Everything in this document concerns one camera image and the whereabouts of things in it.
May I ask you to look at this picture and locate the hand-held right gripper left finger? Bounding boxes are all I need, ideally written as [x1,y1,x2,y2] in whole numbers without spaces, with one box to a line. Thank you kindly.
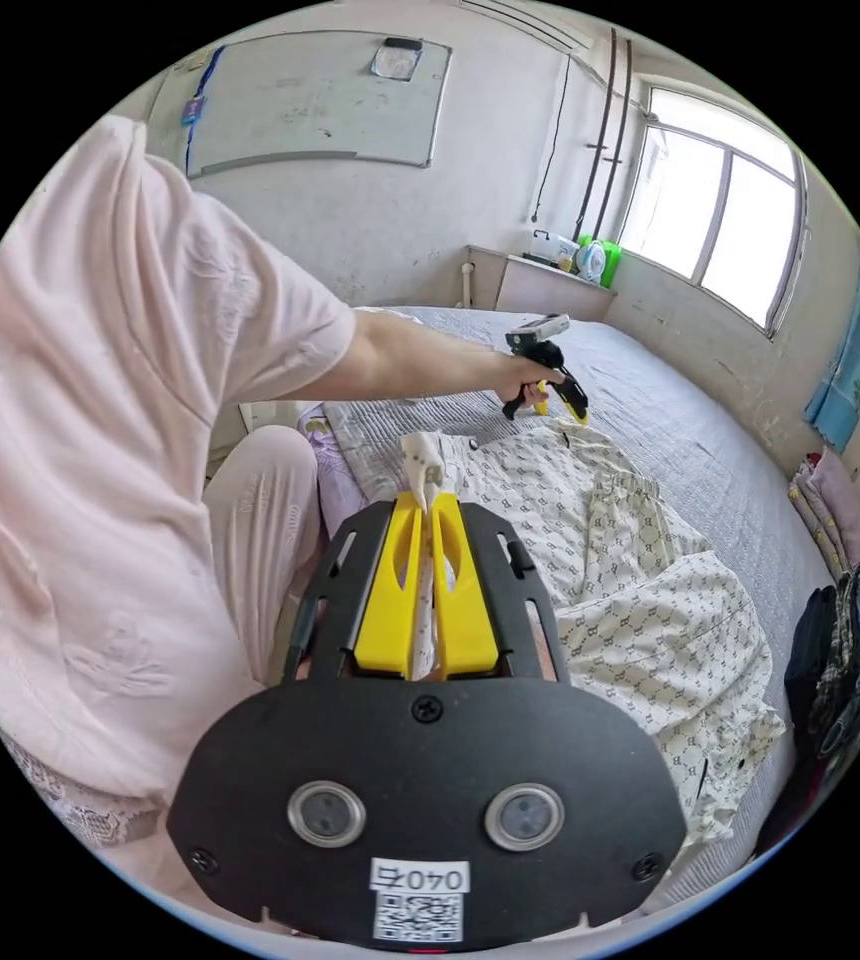
[354,492,425,673]

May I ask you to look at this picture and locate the whiteboard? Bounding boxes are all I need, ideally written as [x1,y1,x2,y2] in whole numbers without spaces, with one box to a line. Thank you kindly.
[148,29,455,180]

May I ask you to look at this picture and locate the person's body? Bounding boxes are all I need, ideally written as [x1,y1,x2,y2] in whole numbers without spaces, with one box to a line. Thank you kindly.
[0,112,360,890]

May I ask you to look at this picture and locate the pink folded blanket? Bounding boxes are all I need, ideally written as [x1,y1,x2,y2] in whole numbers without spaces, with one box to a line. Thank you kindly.
[788,445,860,573]

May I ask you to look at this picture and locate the blue lanyard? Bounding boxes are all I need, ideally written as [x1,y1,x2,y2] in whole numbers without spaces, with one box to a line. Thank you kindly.
[179,43,227,127]

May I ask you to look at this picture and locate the pile of clothes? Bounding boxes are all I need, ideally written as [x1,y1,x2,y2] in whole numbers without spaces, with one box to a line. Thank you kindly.
[780,563,860,796]

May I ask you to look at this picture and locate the person's left hand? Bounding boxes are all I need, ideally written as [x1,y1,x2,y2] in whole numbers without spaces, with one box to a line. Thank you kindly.
[499,352,565,406]

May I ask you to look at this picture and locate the window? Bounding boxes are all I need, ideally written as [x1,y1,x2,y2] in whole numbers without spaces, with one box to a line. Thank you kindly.
[615,84,811,340]

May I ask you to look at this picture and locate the person's left forearm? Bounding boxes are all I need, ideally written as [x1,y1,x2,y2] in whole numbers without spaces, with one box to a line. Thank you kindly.
[339,307,523,400]

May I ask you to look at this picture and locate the blue hanging cloth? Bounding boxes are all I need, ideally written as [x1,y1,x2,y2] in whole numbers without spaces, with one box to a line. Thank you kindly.
[803,245,860,456]

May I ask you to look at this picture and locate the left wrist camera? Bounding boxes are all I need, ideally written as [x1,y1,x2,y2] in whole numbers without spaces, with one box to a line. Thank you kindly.
[504,313,572,352]

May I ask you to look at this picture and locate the bed with grey quilt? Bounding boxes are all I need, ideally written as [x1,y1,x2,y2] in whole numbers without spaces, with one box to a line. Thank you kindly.
[238,303,838,913]

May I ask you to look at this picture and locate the wall pipes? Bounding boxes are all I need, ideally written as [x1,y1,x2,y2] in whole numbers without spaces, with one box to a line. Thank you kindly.
[573,26,635,243]

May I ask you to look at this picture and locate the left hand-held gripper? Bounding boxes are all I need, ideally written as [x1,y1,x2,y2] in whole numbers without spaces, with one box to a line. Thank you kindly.
[501,341,591,428]

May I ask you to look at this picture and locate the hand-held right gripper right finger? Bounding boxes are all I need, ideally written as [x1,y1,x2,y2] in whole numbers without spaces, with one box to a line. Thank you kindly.
[429,492,504,674]

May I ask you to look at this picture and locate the beige jacket with print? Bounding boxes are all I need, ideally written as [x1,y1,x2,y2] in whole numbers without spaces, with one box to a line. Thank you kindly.
[398,419,788,865]

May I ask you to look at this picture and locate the beige shelf with items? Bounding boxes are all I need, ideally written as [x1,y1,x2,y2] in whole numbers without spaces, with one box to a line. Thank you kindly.
[462,228,623,324]

